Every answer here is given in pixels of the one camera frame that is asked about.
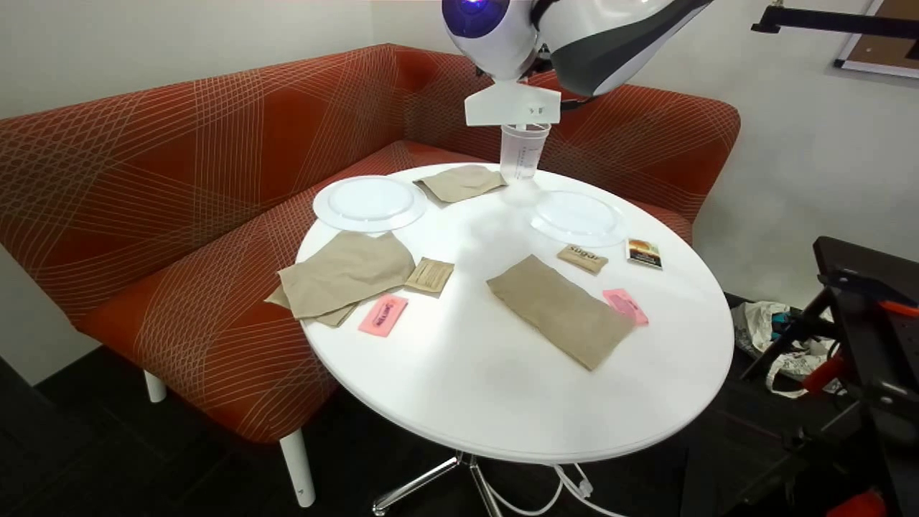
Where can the orange patterned sofa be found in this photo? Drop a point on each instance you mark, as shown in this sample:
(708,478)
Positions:
(174,190)

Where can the black orange tea packet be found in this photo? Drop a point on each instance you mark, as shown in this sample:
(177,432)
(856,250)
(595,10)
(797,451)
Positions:
(645,254)

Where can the small brown paper napkin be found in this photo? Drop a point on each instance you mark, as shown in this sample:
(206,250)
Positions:
(461,184)

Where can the white bag on floor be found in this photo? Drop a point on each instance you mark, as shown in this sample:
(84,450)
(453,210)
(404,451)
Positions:
(764,323)

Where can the notched brown paper napkin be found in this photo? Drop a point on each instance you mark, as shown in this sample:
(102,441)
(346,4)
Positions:
(346,273)

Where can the large brown paper napkin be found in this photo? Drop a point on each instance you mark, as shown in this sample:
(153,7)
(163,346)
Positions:
(563,310)

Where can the framed cork board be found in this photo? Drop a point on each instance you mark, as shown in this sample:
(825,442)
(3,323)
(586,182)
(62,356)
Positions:
(885,47)

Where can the white wrist camera block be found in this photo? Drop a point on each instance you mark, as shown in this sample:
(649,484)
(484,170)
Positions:
(513,105)

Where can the black orange bar clamp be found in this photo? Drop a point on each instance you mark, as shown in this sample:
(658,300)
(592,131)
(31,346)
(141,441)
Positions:
(827,373)

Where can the white crumpled cloth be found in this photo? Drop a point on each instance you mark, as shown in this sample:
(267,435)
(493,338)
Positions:
(793,372)

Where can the pink sugar packet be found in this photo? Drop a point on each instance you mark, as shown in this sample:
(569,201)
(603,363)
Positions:
(625,306)
(382,317)

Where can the white plate left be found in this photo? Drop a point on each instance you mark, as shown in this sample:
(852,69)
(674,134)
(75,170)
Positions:
(369,201)

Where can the clear plastic mug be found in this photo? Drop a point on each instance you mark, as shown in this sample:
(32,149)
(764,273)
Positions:
(525,157)

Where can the brown sugar packet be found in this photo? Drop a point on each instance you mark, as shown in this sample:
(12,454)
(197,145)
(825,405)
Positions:
(581,259)
(430,276)

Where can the black overhead bar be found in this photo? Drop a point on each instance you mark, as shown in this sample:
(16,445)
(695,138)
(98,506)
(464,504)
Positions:
(833,19)

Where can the black robot cart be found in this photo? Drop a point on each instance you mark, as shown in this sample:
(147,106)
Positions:
(863,421)

